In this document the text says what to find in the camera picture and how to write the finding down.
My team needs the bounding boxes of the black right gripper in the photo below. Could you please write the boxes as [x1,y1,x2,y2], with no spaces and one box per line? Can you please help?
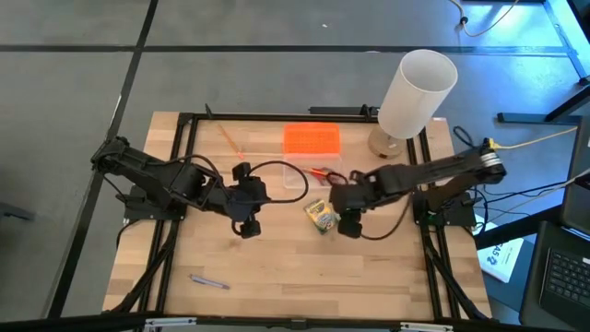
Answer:
[328,169,384,240]

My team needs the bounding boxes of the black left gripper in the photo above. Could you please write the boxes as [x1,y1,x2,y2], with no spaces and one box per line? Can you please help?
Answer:
[213,161,271,240]

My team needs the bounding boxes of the green yellow crayon box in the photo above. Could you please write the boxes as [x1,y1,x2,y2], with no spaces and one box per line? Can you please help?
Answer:
[302,197,341,236]

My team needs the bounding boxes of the orange pencil red eraser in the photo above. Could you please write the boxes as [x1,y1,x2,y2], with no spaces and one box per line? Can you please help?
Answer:
[217,123,245,160]

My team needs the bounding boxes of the orange-lidded clear pencil case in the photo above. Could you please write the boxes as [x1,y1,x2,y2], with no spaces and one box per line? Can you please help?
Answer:
[281,122,345,191]

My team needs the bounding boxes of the purple pen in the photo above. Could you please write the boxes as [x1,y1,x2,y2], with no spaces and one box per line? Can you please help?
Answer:
[187,274,231,291]

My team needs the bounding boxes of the black power strip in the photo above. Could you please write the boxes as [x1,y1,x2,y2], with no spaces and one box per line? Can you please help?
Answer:
[308,105,380,117]

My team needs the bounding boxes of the white shade wooden base lamp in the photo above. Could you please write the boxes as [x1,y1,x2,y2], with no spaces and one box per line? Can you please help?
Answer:
[367,48,459,160]

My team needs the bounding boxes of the black rig beam silver brackets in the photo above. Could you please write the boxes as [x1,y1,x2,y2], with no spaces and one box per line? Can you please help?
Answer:
[0,312,590,332]

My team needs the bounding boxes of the white booklet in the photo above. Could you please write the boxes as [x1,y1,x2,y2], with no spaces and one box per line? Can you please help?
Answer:
[477,220,525,284]

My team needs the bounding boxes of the black desk leg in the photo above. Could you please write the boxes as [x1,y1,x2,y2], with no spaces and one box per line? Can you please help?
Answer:
[474,206,564,250]

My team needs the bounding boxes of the black laptop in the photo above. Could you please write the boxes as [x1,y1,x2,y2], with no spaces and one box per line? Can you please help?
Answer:
[537,114,590,324]

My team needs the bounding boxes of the grey furniture foot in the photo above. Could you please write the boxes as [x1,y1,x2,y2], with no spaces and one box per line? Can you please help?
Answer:
[0,201,37,223]

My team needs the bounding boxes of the black left wrist camera cable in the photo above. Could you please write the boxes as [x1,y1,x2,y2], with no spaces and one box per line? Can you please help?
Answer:
[247,159,310,206]

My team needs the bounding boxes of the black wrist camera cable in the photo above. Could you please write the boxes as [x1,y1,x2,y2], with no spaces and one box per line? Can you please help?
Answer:
[247,159,310,206]
[360,193,415,242]

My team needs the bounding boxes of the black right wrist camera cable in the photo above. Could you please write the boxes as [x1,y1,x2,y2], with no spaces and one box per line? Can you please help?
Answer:
[360,193,415,242]

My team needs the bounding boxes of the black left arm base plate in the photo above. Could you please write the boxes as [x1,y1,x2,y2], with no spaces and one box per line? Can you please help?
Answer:
[123,184,190,221]

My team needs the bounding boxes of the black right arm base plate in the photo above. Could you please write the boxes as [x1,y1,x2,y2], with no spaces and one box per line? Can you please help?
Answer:
[411,188,476,227]

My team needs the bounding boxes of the black cable bundle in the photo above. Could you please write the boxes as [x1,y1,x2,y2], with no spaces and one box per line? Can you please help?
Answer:
[423,225,490,322]
[110,219,182,314]

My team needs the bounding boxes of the black desk frame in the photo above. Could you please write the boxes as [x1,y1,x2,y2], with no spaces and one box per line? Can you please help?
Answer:
[496,0,590,125]

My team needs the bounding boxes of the yellow floor cable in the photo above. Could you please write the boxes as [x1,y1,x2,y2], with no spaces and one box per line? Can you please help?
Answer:
[449,0,521,39]

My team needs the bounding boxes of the yellow extension cable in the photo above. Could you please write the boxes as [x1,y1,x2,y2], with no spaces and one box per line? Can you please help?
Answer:
[487,126,580,151]

